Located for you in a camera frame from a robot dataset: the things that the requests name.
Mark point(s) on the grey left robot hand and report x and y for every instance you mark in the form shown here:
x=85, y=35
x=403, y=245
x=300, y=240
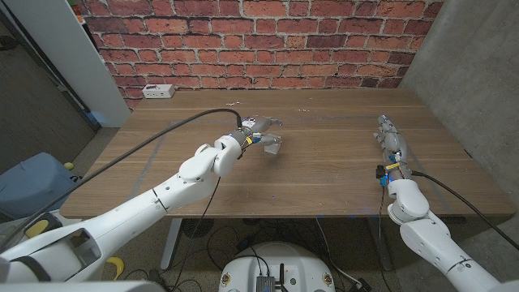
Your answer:
x=253, y=125

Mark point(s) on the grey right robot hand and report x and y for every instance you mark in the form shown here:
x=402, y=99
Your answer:
x=395, y=146

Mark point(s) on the clear cellophane sheet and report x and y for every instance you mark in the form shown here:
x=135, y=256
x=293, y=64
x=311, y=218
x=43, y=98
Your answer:
x=296, y=138

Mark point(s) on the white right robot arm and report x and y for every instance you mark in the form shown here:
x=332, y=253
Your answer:
x=425, y=239

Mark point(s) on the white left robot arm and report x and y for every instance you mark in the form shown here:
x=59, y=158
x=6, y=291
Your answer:
x=182, y=190

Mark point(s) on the small grey electronics box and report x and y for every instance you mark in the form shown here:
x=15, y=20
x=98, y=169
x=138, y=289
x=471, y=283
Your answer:
x=265, y=284

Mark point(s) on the red brick print backdrop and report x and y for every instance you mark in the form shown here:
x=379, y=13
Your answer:
x=259, y=40

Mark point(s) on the white power strip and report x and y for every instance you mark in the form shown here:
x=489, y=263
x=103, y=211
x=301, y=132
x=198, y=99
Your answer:
x=158, y=91

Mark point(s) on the round black floor fan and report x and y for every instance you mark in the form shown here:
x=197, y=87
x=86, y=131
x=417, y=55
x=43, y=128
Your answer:
x=207, y=228

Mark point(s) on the dark grey table leg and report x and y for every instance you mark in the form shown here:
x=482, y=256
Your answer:
x=387, y=265

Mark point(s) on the white robot torso base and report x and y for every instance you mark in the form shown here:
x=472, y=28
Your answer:
x=300, y=259

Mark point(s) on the white table leg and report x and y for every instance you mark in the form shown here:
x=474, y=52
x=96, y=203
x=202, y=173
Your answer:
x=170, y=243

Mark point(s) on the short black antenna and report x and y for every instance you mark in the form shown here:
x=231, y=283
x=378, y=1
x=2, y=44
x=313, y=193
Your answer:
x=281, y=273

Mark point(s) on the yellow green ball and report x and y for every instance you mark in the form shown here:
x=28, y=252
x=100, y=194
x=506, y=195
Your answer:
x=69, y=166

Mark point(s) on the yellow curved floor object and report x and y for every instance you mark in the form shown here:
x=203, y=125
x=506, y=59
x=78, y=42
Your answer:
x=117, y=265

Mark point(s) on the white cabinet panel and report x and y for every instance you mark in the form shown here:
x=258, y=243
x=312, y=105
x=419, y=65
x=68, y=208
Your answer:
x=73, y=40

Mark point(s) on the blue storage bin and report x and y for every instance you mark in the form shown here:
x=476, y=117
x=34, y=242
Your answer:
x=32, y=182

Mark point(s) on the white robot chest rim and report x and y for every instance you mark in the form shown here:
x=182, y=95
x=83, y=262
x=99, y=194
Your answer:
x=81, y=287

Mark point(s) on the black yellow foot pedal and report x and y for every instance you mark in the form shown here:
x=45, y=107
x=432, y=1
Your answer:
x=38, y=227

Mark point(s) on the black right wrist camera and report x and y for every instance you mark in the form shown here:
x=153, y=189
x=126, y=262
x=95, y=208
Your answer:
x=380, y=172

